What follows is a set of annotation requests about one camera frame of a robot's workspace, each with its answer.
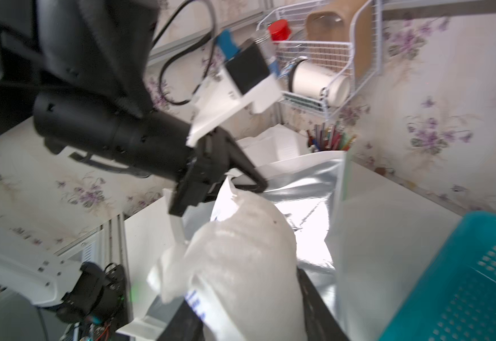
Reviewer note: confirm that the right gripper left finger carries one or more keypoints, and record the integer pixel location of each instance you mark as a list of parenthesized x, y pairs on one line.
[(184, 326)]

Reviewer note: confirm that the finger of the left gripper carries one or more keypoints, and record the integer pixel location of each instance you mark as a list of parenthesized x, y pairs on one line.
[(239, 161)]

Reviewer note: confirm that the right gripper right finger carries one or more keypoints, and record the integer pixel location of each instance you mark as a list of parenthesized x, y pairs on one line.
[(320, 323)]

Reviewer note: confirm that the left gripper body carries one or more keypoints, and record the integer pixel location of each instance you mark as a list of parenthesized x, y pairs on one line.
[(214, 155)]

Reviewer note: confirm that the white ice pack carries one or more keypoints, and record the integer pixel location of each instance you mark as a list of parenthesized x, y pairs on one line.
[(238, 272)]

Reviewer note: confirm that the white insulated delivery bag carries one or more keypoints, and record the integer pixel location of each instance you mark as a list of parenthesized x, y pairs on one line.
[(363, 239)]

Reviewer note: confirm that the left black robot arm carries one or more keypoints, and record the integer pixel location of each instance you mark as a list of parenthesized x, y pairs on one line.
[(76, 68)]

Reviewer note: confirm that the green pen cup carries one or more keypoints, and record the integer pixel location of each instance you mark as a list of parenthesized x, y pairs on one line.
[(329, 138)]

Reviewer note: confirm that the white cylindrical cup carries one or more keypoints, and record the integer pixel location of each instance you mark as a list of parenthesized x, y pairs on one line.
[(318, 82)]

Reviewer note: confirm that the red lid jar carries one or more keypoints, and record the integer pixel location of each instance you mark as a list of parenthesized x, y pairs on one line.
[(279, 30)]

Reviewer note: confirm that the teal plastic basket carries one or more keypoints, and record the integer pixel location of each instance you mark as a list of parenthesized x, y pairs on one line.
[(455, 298)]

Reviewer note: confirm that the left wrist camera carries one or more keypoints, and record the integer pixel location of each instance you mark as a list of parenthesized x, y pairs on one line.
[(243, 80)]

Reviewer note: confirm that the white wire wall basket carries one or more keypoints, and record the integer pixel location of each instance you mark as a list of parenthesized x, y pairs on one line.
[(337, 56)]

